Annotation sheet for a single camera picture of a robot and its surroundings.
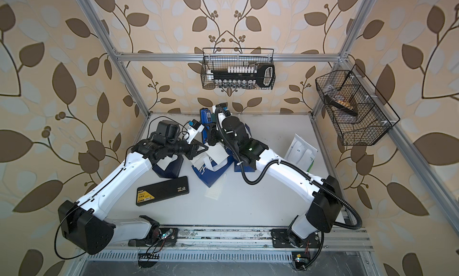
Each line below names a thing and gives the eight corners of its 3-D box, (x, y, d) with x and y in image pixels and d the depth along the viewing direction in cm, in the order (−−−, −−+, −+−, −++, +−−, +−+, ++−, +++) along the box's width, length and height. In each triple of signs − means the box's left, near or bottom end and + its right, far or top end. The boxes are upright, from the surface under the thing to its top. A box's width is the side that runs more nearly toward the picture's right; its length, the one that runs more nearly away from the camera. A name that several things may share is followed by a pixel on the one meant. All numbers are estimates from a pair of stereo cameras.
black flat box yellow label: (139, 206, 85) (135, 204, 82) (140, 190, 90) (136, 187, 87) (189, 192, 89) (188, 189, 86) (187, 177, 94) (185, 174, 91)
